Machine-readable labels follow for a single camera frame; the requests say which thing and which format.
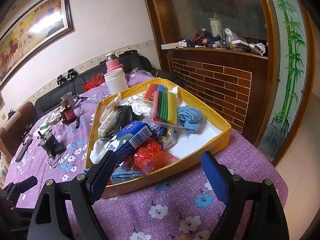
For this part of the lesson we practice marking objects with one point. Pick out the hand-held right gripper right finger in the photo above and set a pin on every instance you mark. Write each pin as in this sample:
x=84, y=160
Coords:
x=215, y=177

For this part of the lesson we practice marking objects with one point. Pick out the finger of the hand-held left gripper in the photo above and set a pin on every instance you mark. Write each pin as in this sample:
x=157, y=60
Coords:
x=26, y=183

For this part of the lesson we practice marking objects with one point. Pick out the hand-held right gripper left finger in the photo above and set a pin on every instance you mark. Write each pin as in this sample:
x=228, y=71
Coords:
x=101, y=177

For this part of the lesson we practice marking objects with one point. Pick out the blue tissue packet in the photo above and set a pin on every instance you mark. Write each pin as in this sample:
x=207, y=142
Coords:
x=130, y=140

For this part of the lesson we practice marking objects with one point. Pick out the red plastic bag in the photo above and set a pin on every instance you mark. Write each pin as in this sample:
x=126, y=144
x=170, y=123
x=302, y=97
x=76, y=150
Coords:
x=147, y=155
x=93, y=82

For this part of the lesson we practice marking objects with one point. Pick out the white printed wrapper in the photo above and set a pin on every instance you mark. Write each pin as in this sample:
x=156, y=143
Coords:
x=107, y=123

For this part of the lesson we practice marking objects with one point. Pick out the yellow cardboard box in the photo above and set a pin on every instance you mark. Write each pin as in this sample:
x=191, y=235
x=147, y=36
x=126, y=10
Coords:
x=160, y=173

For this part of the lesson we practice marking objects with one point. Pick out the blue towel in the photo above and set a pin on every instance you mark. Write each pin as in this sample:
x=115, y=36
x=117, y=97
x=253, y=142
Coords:
x=190, y=118

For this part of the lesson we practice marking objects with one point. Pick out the pack of colourful cloths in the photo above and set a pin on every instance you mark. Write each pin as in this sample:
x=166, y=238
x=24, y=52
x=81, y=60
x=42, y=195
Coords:
x=166, y=107

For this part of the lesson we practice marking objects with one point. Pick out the white cloth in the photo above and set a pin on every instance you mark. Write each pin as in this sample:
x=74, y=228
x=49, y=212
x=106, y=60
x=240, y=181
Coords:
x=98, y=152

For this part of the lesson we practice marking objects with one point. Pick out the black phone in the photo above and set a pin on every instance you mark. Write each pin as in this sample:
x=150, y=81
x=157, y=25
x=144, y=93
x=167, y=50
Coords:
x=23, y=147

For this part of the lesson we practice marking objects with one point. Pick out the black mechanical device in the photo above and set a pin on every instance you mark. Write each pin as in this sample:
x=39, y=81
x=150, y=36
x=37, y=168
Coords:
x=51, y=142

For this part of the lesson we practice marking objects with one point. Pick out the purple floral tablecloth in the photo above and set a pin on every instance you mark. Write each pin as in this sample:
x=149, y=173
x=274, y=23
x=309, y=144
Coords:
x=175, y=205

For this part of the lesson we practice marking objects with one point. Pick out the brown chair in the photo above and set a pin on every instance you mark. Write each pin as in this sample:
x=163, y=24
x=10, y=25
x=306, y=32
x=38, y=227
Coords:
x=12, y=132

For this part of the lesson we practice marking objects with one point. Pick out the dark pliers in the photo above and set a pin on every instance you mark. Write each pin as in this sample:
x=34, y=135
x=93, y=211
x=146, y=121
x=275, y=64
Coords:
x=78, y=122

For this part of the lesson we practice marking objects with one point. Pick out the black pouch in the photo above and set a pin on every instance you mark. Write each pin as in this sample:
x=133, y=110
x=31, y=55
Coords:
x=126, y=116

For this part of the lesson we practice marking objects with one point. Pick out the shiny foil wrappers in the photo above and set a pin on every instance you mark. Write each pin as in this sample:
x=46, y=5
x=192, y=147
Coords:
x=162, y=135

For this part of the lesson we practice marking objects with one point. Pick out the white work glove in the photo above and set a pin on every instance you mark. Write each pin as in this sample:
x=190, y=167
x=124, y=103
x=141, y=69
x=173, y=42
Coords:
x=51, y=118

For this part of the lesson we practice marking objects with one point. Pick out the dark bottle red label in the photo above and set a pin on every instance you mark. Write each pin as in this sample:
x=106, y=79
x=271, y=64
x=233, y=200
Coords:
x=67, y=113

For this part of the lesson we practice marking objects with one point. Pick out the small tripod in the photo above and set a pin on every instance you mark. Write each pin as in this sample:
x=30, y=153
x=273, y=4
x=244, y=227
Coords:
x=79, y=97

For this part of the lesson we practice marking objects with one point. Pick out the black sofa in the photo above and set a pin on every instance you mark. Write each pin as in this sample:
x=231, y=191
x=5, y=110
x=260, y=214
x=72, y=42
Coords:
x=45, y=100

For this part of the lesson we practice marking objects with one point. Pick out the clear plastic cup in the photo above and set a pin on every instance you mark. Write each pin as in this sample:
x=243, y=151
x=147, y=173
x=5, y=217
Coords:
x=68, y=97

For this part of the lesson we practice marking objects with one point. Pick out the wooden brick-pattern cabinet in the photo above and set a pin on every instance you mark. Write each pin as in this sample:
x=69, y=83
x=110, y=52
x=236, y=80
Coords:
x=225, y=87

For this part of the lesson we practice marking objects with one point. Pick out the white plastic jar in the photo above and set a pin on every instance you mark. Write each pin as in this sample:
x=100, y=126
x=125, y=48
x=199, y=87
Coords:
x=116, y=82

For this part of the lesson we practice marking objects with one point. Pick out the red packet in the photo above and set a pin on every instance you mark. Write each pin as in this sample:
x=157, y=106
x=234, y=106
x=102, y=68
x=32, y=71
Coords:
x=151, y=92

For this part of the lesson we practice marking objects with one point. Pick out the black clamp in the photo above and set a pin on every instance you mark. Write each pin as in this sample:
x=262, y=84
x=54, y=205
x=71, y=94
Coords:
x=61, y=80
x=72, y=74

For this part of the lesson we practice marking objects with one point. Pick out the clear plastic bag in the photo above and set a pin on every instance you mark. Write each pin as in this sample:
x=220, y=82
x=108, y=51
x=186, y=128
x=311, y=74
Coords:
x=141, y=72

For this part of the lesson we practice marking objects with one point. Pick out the pink thermos bottle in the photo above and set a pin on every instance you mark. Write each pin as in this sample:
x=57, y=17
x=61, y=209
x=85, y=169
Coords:
x=112, y=65

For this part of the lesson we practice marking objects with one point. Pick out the black bag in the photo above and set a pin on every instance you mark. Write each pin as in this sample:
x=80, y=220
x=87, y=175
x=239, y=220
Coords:
x=130, y=53

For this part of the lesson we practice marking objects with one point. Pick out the pile of small clutter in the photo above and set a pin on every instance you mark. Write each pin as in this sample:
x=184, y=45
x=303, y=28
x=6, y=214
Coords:
x=237, y=43

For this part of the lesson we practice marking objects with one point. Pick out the flat white box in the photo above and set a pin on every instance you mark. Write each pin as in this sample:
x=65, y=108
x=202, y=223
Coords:
x=172, y=45

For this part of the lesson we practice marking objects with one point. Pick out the bamboo painted glass panel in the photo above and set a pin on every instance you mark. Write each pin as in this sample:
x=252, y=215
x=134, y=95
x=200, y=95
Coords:
x=290, y=55

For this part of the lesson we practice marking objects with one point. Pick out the white green tumbler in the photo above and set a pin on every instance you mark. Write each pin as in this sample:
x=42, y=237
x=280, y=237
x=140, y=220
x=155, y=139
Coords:
x=215, y=28

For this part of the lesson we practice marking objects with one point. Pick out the framed wall painting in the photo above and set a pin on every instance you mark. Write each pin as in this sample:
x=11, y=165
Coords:
x=30, y=30

